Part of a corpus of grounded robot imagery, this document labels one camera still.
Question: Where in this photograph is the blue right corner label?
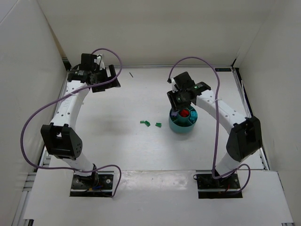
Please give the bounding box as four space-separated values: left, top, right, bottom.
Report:
215 68 232 72

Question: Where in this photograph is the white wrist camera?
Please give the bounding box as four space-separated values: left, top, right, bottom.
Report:
167 78 178 93
97 54 105 70

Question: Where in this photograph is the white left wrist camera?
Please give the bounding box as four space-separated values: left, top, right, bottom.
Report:
97 54 105 70

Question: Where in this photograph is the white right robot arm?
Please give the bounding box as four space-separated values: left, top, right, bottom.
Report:
167 72 262 179

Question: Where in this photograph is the green curved lego tile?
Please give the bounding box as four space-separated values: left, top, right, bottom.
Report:
155 122 162 128

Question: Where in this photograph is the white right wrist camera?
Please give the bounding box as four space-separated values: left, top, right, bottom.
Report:
167 78 178 93

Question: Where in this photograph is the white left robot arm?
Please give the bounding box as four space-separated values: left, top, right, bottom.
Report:
41 54 120 177

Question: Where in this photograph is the lavender square lego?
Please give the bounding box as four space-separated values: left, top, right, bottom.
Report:
170 110 178 118

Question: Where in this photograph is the small teal lego brick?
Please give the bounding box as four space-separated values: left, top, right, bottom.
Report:
190 111 198 118

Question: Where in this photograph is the teal round divided container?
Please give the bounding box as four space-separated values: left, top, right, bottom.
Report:
168 106 198 134

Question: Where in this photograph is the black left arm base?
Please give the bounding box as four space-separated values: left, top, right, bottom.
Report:
70 171 114 198

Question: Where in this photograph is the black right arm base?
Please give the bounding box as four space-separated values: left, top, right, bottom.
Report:
193 173 243 199

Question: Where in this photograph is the green square lego brick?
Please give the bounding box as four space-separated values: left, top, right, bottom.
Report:
175 119 189 127

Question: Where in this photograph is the red round printed lego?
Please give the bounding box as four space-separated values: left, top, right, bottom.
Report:
179 109 190 117

